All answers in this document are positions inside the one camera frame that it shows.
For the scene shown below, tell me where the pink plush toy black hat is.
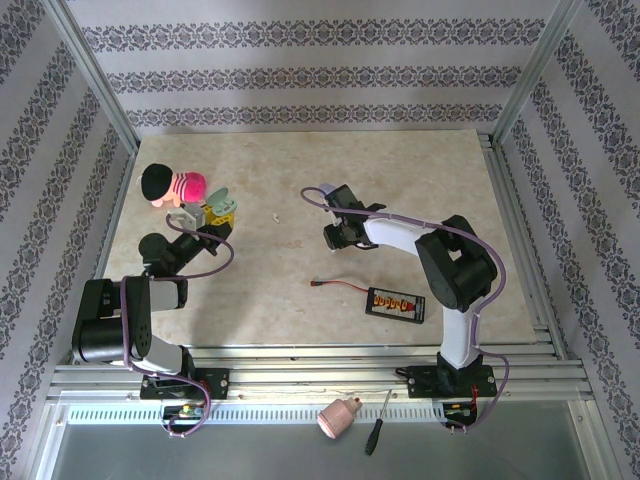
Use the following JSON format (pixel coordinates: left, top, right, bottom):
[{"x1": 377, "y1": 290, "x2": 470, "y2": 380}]
[{"x1": 137, "y1": 163, "x2": 209, "y2": 210}]

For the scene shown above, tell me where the black battery pack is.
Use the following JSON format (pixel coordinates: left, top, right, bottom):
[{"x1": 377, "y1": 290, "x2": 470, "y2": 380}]
[{"x1": 364, "y1": 286, "x2": 427, "y2": 325}]

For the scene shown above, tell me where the small circuit board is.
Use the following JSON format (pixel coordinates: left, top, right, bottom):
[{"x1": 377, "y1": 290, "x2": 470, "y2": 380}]
[
  {"x1": 162, "y1": 404, "x2": 206, "y2": 421},
  {"x1": 443, "y1": 402, "x2": 477, "y2": 422}
]

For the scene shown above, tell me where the pink toy gas canister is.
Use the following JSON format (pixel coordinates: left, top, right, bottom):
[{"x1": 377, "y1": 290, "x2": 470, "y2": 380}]
[{"x1": 316, "y1": 396, "x2": 364, "y2": 441}]

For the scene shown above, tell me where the grey sheet metal panel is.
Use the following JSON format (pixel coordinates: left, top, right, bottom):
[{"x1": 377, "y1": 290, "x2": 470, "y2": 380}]
[{"x1": 34, "y1": 422, "x2": 606, "y2": 480}]

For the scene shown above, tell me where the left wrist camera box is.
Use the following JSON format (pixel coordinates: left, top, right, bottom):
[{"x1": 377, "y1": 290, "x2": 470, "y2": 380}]
[{"x1": 166, "y1": 202, "x2": 207, "y2": 232}]

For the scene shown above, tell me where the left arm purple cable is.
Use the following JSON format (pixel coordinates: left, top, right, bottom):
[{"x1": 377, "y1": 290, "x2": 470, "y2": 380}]
[{"x1": 119, "y1": 212, "x2": 236, "y2": 440}]

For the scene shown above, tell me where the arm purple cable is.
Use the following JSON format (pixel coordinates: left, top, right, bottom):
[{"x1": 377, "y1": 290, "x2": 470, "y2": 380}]
[
  {"x1": 299, "y1": 185, "x2": 511, "y2": 436},
  {"x1": 119, "y1": 212, "x2": 236, "y2": 440}
]

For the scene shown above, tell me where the red battery lead wire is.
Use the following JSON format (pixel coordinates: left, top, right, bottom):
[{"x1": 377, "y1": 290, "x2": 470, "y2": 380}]
[{"x1": 309, "y1": 279, "x2": 374, "y2": 296}]

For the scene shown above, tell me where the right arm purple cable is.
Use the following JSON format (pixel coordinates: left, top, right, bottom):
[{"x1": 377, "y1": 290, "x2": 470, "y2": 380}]
[{"x1": 299, "y1": 185, "x2": 511, "y2": 436}]

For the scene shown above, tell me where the aluminium side rail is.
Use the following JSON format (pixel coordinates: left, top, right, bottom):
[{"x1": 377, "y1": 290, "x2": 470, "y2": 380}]
[
  {"x1": 69, "y1": 144, "x2": 139, "y2": 366},
  {"x1": 477, "y1": 130, "x2": 574, "y2": 362}
]

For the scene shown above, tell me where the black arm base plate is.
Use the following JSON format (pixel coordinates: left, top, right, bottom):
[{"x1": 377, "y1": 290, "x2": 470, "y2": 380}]
[
  {"x1": 139, "y1": 367, "x2": 231, "y2": 400},
  {"x1": 407, "y1": 364, "x2": 497, "y2": 400}
]

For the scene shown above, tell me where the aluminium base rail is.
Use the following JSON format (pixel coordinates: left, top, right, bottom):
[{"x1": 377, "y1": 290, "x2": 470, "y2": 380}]
[{"x1": 47, "y1": 344, "x2": 594, "y2": 404}]

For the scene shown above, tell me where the aluminium frame post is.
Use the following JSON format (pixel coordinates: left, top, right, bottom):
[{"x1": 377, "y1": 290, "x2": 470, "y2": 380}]
[
  {"x1": 42, "y1": 0, "x2": 140, "y2": 151},
  {"x1": 492, "y1": 0, "x2": 594, "y2": 144}
]

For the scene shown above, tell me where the white slotted cable duct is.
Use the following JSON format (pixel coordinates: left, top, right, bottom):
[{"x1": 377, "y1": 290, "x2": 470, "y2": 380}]
[{"x1": 64, "y1": 403, "x2": 451, "y2": 426}]

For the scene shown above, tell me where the black handled screwdriver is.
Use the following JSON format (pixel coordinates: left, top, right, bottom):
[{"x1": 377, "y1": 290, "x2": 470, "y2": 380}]
[{"x1": 364, "y1": 388, "x2": 394, "y2": 457}]

